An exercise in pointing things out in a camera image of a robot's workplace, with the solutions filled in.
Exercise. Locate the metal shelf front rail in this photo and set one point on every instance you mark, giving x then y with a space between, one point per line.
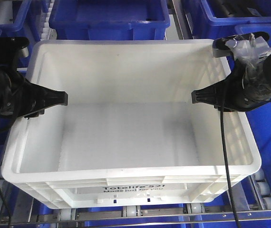
149 217

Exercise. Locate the white plastic tote bin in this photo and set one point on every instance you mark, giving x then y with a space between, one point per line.
130 134

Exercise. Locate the blue bin left far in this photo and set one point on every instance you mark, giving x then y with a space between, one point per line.
22 18

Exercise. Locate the right white roller track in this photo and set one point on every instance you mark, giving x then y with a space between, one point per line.
263 189

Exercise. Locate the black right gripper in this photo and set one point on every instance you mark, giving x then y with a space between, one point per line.
249 87

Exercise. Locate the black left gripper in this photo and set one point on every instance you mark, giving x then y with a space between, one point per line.
19 97

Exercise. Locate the blue bin right far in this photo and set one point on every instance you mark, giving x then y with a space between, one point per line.
218 18

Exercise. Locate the blue bin behind centre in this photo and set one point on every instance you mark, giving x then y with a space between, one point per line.
110 19

